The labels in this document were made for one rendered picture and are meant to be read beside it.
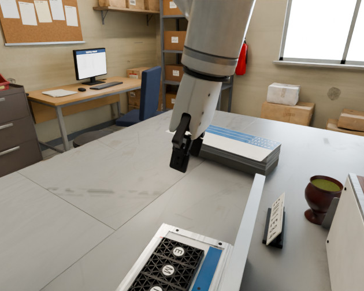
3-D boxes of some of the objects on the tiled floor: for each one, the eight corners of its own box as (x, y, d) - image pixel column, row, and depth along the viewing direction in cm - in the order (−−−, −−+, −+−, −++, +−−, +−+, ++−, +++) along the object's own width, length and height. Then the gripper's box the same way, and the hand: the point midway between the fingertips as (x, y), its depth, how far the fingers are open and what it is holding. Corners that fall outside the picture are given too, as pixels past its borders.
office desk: (121, 123, 403) (115, 75, 372) (155, 132, 367) (152, 81, 335) (34, 155, 298) (17, 93, 267) (70, 172, 261) (54, 103, 230)
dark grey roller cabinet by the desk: (27, 157, 295) (5, 80, 257) (51, 167, 272) (31, 84, 235) (-43, 184, 242) (-84, 92, 204) (-19, 199, 219) (-60, 100, 182)
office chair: (144, 142, 334) (138, 61, 291) (181, 153, 303) (181, 64, 260) (110, 159, 291) (98, 66, 247) (149, 174, 260) (143, 71, 217)
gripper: (214, 81, 30) (185, 194, 39) (241, 65, 44) (215, 150, 53) (160, 64, 32) (144, 175, 41) (203, 55, 46) (184, 138, 55)
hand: (186, 153), depth 46 cm, fingers open, 6 cm apart
